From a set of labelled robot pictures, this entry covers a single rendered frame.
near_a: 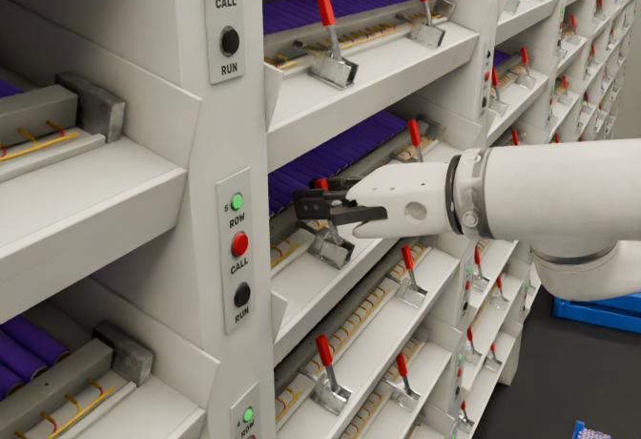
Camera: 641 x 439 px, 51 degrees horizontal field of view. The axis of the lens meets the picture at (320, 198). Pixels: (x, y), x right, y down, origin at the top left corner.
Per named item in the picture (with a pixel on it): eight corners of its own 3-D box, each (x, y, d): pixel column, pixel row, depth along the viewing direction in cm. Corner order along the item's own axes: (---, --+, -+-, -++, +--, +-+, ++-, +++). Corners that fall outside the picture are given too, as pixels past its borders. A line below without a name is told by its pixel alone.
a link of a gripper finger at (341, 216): (348, 232, 60) (320, 220, 65) (420, 207, 63) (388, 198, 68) (346, 220, 59) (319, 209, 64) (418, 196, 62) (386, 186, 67)
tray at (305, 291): (460, 177, 110) (482, 126, 105) (261, 381, 60) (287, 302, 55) (355, 126, 116) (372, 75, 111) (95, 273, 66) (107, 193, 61)
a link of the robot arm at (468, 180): (487, 256, 58) (454, 256, 59) (511, 219, 65) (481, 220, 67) (476, 164, 56) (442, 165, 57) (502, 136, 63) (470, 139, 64)
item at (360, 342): (451, 280, 117) (482, 215, 110) (267, 537, 67) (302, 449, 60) (352, 225, 123) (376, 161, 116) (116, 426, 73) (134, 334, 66)
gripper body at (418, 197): (462, 253, 58) (348, 251, 64) (491, 213, 67) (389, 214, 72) (450, 172, 56) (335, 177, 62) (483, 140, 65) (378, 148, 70)
